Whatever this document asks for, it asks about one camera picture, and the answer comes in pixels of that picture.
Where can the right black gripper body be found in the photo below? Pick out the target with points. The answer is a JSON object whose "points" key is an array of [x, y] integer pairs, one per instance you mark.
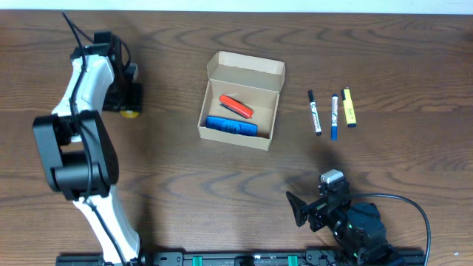
{"points": [[321, 217]]}

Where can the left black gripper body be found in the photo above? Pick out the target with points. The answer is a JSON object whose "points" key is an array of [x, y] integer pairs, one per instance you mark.
{"points": [[126, 93]]}

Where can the yellow tape roll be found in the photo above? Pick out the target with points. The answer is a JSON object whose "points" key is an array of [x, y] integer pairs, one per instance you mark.
{"points": [[129, 114]]}

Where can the blue plastic holder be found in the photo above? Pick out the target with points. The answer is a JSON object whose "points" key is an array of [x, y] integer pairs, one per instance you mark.
{"points": [[231, 126]]}

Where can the yellow highlighter pen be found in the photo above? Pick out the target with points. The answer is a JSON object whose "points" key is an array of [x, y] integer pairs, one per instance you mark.
{"points": [[349, 111]]}

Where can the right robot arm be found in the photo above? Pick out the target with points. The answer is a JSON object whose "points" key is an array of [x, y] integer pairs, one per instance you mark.
{"points": [[356, 227]]}

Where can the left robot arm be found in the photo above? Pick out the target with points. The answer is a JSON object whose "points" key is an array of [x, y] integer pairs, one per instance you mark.
{"points": [[77, 154]]}

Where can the black whiteboard marker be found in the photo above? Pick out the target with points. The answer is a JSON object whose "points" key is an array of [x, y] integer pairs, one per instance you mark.
{"points": [[315, 114]]}

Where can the blue whiteboard marker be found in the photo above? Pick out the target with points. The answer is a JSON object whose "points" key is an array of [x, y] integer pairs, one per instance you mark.
{"points": [[334, 118]]}

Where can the open cardboard box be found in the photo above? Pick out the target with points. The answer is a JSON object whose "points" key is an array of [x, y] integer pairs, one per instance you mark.
{"points": [[256, 82]]}

